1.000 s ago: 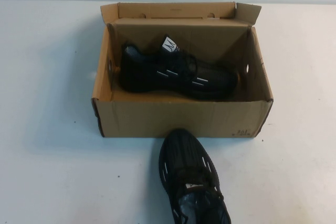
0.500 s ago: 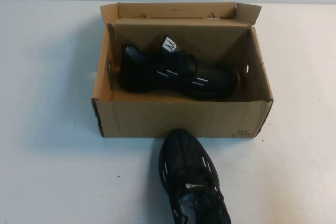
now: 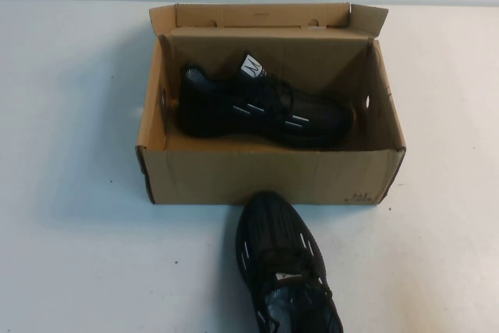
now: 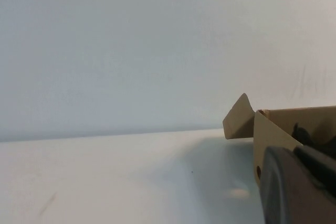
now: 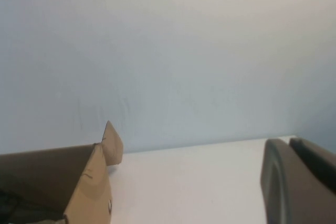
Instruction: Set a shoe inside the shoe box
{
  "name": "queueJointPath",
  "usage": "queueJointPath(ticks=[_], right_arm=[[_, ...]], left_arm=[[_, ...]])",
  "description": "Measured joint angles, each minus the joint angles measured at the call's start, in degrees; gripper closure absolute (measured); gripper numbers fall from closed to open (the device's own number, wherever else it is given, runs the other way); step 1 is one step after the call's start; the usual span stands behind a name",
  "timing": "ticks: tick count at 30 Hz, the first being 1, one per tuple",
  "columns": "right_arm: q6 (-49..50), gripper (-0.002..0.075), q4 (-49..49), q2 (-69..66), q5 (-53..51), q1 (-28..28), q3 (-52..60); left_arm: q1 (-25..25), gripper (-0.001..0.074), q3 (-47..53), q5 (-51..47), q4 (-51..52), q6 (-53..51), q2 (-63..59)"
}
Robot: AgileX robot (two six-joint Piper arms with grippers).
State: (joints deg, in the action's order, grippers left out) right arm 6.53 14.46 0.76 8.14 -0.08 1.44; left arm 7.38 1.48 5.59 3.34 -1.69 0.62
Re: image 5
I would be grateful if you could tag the brown cardboard shoe box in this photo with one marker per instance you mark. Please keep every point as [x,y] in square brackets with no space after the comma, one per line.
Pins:
[86,182]

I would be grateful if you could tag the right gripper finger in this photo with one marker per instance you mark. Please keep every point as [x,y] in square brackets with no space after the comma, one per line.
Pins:
[302,187]

